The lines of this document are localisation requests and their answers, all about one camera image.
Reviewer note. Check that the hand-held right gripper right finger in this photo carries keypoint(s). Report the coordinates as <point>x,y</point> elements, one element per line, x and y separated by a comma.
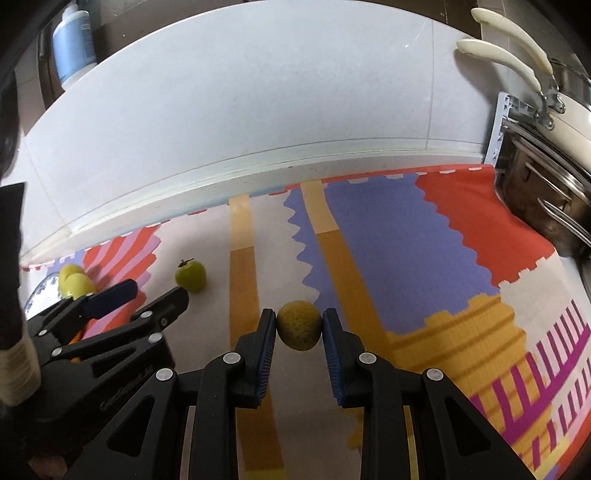
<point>332,362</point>

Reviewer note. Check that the colourful patterned mat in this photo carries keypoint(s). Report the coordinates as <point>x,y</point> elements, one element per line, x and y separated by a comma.
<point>378,240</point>

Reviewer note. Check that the small green tomato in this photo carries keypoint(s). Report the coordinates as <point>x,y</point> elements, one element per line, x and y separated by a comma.
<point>191,276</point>

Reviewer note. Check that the large orange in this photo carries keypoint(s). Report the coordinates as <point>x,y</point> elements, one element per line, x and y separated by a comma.
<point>75,339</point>

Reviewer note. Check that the stainless steel pot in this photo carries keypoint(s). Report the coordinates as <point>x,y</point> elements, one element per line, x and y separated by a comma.
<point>535,194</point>

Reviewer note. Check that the blue patterned white plate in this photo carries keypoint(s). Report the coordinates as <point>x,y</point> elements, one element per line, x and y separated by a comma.
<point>42,294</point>

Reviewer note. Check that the large green apple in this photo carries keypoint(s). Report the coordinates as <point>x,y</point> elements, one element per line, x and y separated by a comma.
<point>79,284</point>

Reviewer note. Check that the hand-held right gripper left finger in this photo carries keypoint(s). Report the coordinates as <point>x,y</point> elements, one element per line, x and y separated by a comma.
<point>265,357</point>

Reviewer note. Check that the blue and white bottle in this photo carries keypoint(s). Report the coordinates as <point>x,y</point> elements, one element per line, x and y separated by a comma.
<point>74,46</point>

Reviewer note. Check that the pale green apple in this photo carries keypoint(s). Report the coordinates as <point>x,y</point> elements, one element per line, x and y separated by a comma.
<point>69,270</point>

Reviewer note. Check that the speckled yellow-brown round fruit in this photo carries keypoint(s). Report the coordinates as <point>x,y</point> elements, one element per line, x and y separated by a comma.
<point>299,326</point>

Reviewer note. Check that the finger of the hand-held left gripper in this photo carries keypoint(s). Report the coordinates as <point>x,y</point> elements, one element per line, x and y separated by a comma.
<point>161,304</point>
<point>111,296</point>

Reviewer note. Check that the pale grey plastic tray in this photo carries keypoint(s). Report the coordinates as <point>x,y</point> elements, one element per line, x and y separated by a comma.
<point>505,124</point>

